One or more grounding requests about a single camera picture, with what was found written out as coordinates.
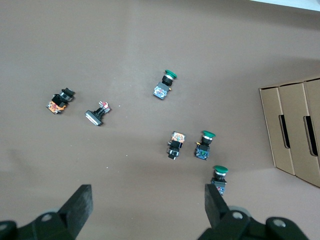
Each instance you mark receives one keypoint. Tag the black push button orange block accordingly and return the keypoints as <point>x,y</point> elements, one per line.
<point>58,102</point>

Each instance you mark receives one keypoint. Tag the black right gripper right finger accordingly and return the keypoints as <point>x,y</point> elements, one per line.
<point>215,207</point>

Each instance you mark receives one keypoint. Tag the brown cardboard box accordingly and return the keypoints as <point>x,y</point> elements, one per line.
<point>272,125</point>

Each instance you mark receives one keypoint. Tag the green mushroom push button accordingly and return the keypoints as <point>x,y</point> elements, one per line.
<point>220,175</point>
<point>162,90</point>
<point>203,147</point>

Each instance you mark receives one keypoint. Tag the black square push button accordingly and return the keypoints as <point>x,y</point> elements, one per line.
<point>96,116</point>

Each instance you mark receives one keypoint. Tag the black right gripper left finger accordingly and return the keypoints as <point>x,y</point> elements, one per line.
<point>77,207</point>

